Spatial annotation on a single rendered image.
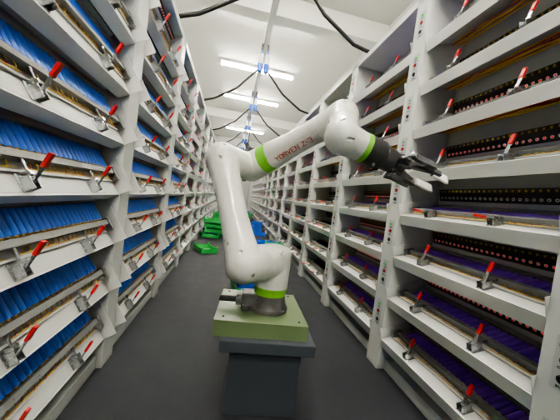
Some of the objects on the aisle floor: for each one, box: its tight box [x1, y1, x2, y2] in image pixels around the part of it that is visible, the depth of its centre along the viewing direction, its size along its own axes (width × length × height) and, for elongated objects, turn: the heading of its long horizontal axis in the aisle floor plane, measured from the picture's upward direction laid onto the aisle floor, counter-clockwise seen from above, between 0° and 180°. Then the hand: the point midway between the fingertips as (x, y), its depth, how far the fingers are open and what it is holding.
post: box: [367, 0, 469, 368], centre depth 127 cm, size 20×9×182 cm
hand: (431, 181), depth 86 cm, fingers open, 5 cm apart
